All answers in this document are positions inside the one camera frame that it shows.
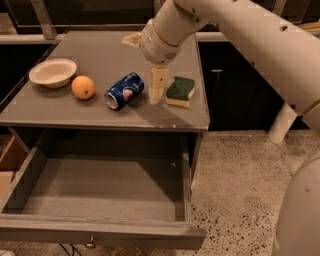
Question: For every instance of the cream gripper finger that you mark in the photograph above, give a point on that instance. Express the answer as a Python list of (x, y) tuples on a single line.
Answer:
[(132, 39), (157, 82)]

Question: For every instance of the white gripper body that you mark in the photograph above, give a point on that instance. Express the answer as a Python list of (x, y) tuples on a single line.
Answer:
[(156, 47)]

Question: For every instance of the blue pepsi can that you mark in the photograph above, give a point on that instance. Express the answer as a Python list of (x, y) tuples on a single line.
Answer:
[(123, 91)]

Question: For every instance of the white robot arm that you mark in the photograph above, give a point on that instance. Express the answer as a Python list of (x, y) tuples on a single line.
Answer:
[(288, 58)]

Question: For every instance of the grey open top drawer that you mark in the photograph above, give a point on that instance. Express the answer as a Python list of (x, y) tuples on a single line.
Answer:
[(126, 189)]

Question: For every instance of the metal drawer knob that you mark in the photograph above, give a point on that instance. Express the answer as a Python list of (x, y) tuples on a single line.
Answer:
[(91, 243)]

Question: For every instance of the green yellow sponge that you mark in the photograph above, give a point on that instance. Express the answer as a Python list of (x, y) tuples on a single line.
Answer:
[(180, 92)]

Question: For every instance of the grey cabinet counter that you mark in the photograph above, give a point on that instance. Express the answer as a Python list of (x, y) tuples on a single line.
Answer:
[(103, 57)]

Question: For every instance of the orange fruit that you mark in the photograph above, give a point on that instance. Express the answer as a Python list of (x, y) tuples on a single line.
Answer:
[(83, 87)]

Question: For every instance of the white paper bowl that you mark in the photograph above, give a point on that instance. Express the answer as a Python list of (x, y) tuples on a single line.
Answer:
[(54, 73)]

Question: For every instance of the glass railing with metal posts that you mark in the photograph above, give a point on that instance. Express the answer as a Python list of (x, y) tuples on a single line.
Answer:
[(67, 13)]

